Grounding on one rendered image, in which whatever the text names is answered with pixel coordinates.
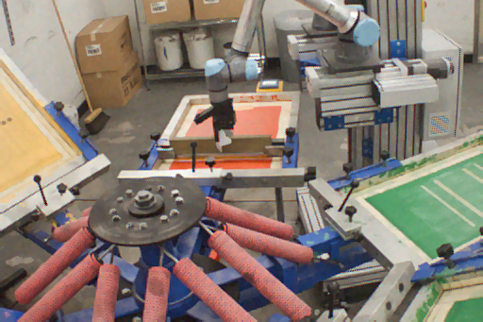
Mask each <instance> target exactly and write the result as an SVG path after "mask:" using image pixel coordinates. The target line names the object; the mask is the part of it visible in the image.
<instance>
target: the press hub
mask: <svg viewBox="0 0 483 322"><path fill-rule="evenodd" d="M206 207H207V198H206V195H205V193H204V191H203V190H202V189H201V188H200V187H199V186H198V185H197V184H196V183H194V182H192V181H190V180H188V179H185V178H179V177H172V176H154V177H147V178H139V179H135V180H132V181H129V182H125V183H122V184H120V185H118V186H116V187H114V188H113V189H111V190H109V191H108V192H106V193H105V194H104V195H101V196H100V197H99V198H98V199H97V201H96V202H95V203H94V205H93V206H92V209H91V211H90V214H89V223H90V226H91V228H92V232H93V233H94V234H95V235H96V236H97V237H98V238H99V239H101V240H103V241H105V242H106V243H109V244H112V245H116V246H132V247H139V248H140V250H141V255H140V257H139V261H138V262H135V263H133V264H132V265H134V266H136V267H138V268H140V269H139V271H138V273H137V276H136V278H135V279H134V282H133V284H131V283H129V282H127V281H125V280H123V279H121V278H119V287H118V292H117V300H116V301H119V300H120V299H126V298H128V297H134V299H135V303H136V305H137V306H138V307H139V309H140V311H139V312H135V313H133V314H128V315H125V316H120V317H118V318H114V322H142V319H143V314H144V309H143V308H144V303H145V299H146V296H145V294H146V288H147V283H148V281H147V278H148V273H149V269H150V268H153V267H156V266H158V265H159V259H160V254H159V253H160V248H159V247H158V246H157V245H158V244H161V243H164V242H165V246H164V248H165V249H166V250H167V251H168V252H169V253H171V254H172V255H173V256H174V257H175V258H176V259H177V260H178V261H180V260H181V259H182V258H181V257H180V255H179V252H178V250H177V249H176V248H175V247H174V246H173V241H172V239H174V238H176V237H178V236H180V235H182V234H184V233H185V232H187V231H188V230H190V229H191V228H194V227H195V226H196V225H197V224H198V223H199V222H200V219H201V218H202V216H203V215H204V213H205V210H206ZM162 258H163V263H162V267H164V268H167V269H168V270H169V271H170V272H171V277H170V283H169V290H168V291H169V296H168V302H167V308H166V310H167V314H166V316H170V317H171V318H172V321H171V322H200V321H198V320H196V319H194V318H192V317H191V316H189V315H186V311H187V310H190V309H191V308H192V307H194V305H196V303H197V302H198V301H199V300H202V299H201V298H199V297H198V296H197V295H196V294H195V293H194V292H193V291H192V290H191V289H189V288H188V287H187V286H186V285H185V284H184V283H183V282H182V281H181V280H180V279H179V278H177V277H176V276H175V274H174V273H173V267H174V266H175V265H176V263H175V262H174V261H173V260H172V259H171V258H170V257H169V256H168V255H167V254H166V253H165V252H164V251H163V257H162ZM191 261H192V262H193V263H194V264H195V265H196V266H197V267H198V268H199V269H200V270H201V271H202V272H203V273H204V274H205V275H207V274H210V273H213V272H216V271H219V270H222V269H225V268H226V266H225V265H224V264H223V263H220V262H219V261H217V260H215V259H213V258H211V257H208V256H205V255H201V254H196V253H192V258H191ZM219 287H220V288H221V289H222V290H223V291H224V292H226V293H227V294H228V295H230V296H231V297H232V298H233V299H234V301H235V302H237V303H238V302H239V297H240V292H239V286H238V283H237V282H236V281H234V282H232V283H229V284H227V285H225V286H219ZM202 301H203V300H202Z"/></svg>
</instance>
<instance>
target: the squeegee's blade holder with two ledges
mask: <svg viewBox="0 0 483 322"><path fill-rule="evenodd" d="M224 156H263V152H226V153H195V157H224ZM177 157H178V158H185V157H192V153H188V154H177Z"/></svg>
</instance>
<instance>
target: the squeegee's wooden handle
mask: <svg viewBox="0 0 483 322"><path fill-rule="evenodd" d="M225 136H226V137H228V138H230V139H231V143H230V144H225V145H222V152H220V150H219V149H218V148H217V145H216V142H215V138H214V136H183V137H170V139H169V145H170V148H173V149H174V150H175V155H176V156H177V154H188V153H192V148H191V146H190V143H191V141H196V142H197V143H198V146H197V147H196V148H195V153H226V152H263V154H266V147H265V146H266V145H272V135H271V134H245V135H225Z"/></svg>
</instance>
